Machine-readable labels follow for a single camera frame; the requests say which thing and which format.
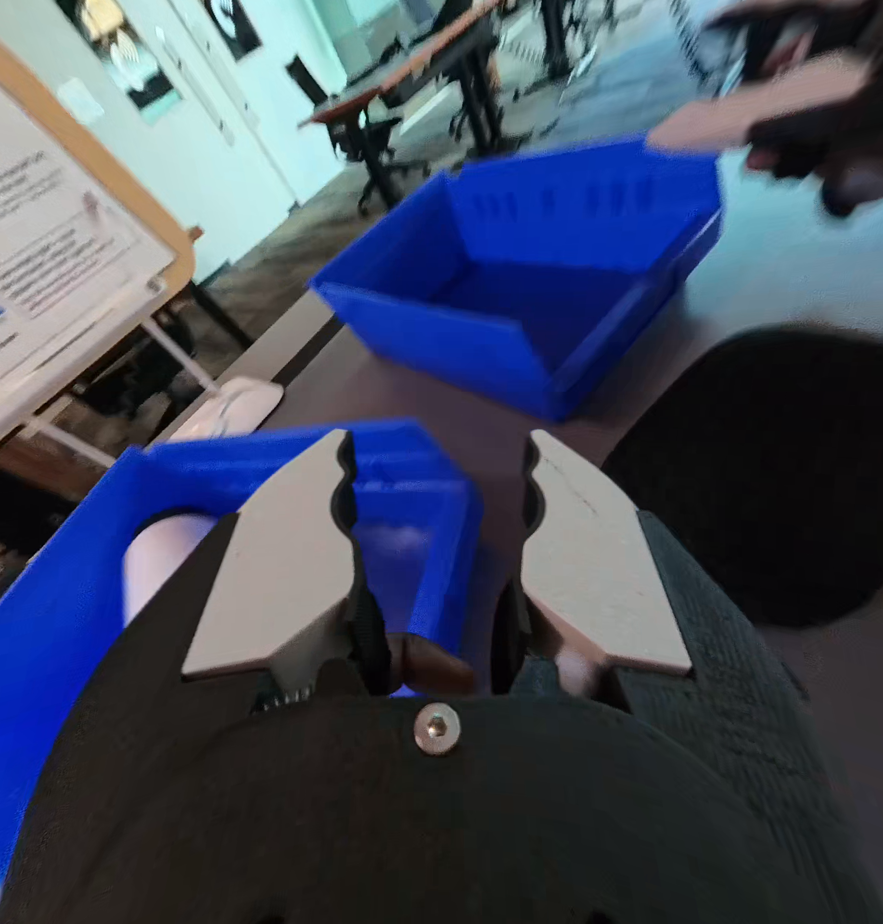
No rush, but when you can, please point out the black dimpled cushion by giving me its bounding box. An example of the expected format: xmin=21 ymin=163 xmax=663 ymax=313
xmin=603 ymin=325 xmax=883 ymax=628

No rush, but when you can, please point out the white door with window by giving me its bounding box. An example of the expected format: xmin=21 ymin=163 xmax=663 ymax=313
xmin=168 ymin=0 xmax=299 ymax=212
xmin=55 ymin=0 xmax=184 ymax=129

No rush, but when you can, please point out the black office chair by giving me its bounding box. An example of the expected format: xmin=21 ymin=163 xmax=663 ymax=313
xmin=80 ymin=310 xmax=198 ymax=421
xmin=286 ymin=54 xmax=408 ymax=215

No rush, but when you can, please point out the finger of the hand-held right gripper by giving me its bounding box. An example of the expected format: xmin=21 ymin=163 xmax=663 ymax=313
xmin=647 ymin=58 xmax=875 ymax=154

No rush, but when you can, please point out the blue plastic bin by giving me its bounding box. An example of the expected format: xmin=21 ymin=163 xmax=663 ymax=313
xmin=0 ymin=419 xmax=486 ymax=876
xmin=310 ymin=137 xmax=724 ymax=422

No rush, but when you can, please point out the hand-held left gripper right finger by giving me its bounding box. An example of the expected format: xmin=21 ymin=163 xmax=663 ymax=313
xmin=490 ymin=431 xmax=695 ymax=697

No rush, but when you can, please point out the white plastic bottle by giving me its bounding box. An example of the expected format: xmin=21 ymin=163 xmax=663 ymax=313
xmin=122 ymin=513 xmax=222 ymax=627

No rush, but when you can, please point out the wooden desk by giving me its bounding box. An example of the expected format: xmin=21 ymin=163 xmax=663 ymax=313
xmin=299 ymin=0 xmax=501 ymax=212

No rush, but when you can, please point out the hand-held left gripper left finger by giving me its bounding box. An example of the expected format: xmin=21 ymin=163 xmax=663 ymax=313
xmin=181 ymin=429 xmax=393 ymax=697

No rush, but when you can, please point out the person's right hand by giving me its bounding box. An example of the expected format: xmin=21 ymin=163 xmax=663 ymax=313
xmin=744 ymin=79 xmax=883 ymax=219

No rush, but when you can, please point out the person's left hand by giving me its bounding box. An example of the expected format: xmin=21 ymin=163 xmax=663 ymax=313
xmin=391 ymin=634 xmax=477 ymax=696

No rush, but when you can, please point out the wooden sign board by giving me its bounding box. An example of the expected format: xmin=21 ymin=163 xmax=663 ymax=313
xmin=0 ymin=29 xmax=197 ymax=457

